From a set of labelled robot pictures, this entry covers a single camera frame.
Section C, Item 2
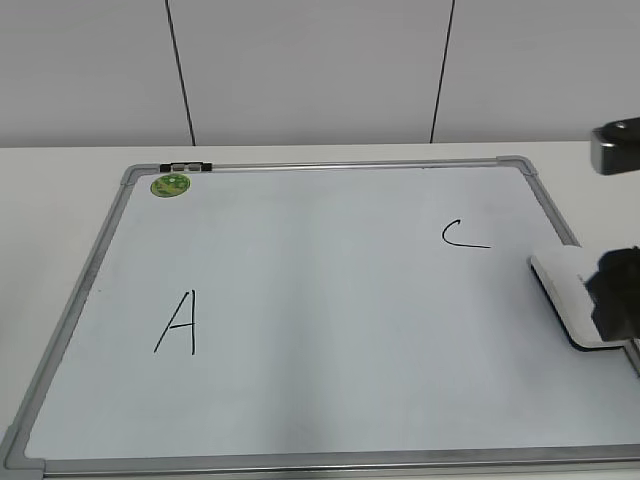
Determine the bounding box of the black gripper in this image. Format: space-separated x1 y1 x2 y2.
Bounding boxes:
585 246 640 341

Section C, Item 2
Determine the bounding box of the white whiteboard eraser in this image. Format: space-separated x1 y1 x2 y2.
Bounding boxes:
529 245 627 351

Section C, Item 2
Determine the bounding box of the black whiteboard hanging clip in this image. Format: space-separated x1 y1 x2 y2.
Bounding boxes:
159 162 213 173

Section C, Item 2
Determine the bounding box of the round green magnet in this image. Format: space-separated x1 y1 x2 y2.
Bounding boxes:
150 174 191 198

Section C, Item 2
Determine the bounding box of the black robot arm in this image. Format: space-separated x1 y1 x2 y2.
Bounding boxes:
586 118 639 341

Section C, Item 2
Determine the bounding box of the white magnetic whiteboard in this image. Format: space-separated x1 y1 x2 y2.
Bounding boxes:
1 157 639 479

